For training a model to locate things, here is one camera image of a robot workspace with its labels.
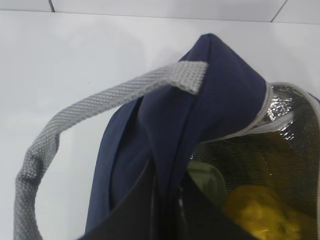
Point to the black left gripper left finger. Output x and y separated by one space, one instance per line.
136 217

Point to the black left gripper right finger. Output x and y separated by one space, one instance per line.
197 218

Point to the glass container green lid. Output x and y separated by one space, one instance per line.
209 180

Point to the yellow toy pear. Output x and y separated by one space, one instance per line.
262 213

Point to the navy and white lunch bag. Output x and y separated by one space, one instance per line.
211 107

